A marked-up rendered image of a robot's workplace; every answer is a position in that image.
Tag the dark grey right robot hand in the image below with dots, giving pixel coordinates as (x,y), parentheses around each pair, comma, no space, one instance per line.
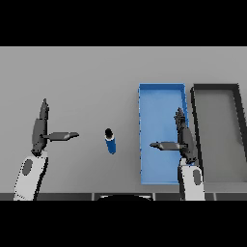
(186,141)

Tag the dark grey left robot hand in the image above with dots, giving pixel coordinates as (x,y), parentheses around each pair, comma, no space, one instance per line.
(39,131)

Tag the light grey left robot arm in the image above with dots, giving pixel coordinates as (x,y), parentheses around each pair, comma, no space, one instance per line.
(29,177)

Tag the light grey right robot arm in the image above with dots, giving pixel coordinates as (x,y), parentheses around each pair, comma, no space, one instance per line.
(191,181)

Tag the blue rectangular bin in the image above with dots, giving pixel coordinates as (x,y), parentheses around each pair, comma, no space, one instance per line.
(160,128)

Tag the dark grey rectangular bin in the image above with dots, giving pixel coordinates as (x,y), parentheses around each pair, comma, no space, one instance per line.
(222,135)

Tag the blue pipe with dark end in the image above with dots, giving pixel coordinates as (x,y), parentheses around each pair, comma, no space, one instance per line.
(110,143)

